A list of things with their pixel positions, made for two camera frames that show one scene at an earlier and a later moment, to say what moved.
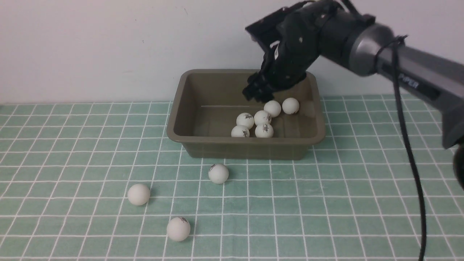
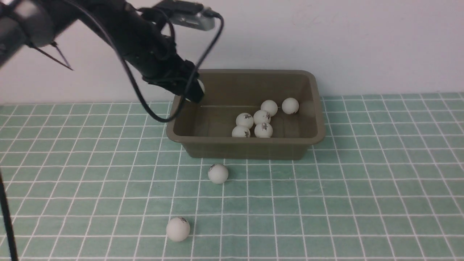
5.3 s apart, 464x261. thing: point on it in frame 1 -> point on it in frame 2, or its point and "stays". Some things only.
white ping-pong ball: x=139 y=194 -> x=201 y=85
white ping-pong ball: x=261 y=117 stays
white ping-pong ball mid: x=273 y=107 stays
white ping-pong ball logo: x=264 y=131 stays
